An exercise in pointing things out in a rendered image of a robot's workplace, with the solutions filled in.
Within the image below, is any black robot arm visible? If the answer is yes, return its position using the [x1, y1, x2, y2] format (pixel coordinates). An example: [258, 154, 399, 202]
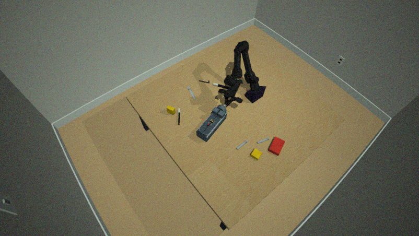
[224, 40, 261, 98]

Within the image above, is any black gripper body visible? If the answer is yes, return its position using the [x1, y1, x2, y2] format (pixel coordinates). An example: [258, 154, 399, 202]
[218, 86, 243, 103]

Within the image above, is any red rectangular block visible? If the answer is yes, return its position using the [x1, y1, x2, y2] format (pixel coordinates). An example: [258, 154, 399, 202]
[268, 136, 285, 156]

